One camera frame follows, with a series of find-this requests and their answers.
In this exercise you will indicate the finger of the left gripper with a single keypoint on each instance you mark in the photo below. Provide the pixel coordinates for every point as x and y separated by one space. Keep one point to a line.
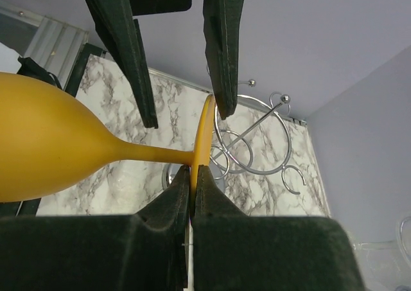
221 32
121 36

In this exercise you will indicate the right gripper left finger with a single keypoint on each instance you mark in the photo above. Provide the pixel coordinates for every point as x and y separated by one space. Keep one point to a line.
145 250

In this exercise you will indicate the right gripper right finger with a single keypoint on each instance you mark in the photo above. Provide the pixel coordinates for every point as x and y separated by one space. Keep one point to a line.
233 251

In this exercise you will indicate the yellow plastic goblet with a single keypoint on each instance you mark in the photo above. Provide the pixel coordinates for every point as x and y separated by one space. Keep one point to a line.
50 141

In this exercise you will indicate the clear wine glass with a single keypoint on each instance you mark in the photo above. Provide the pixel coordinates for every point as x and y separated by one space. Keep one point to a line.
405 234

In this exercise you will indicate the aluminium rail frame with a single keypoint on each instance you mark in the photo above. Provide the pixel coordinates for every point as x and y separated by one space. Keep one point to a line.
52 44

